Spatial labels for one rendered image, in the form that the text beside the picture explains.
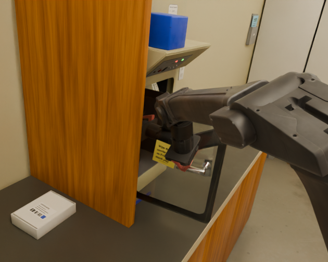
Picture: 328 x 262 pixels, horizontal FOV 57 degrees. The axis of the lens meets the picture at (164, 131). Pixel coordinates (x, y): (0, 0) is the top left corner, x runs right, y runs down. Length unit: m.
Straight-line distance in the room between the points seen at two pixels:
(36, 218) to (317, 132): 0.90
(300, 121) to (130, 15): 0.59
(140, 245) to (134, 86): 0.49
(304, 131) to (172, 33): 0.64
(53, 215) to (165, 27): 0.67
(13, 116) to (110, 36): 0.54
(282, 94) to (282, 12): 3.57
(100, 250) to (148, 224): 0.19
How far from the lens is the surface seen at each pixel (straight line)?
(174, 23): 0.87
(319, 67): 3.88
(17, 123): 1.25
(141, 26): 0.78
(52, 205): 1.09
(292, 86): 0.34
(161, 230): 1.05
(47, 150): 1.17
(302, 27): 3.86
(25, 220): 1.05
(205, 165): 0.90
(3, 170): 1.28
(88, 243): 1.01
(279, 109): 0.31
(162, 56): 0.85
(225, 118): 0.33
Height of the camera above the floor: 1.65
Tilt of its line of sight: 24 degrees down
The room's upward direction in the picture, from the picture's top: 7 degrees clockwise
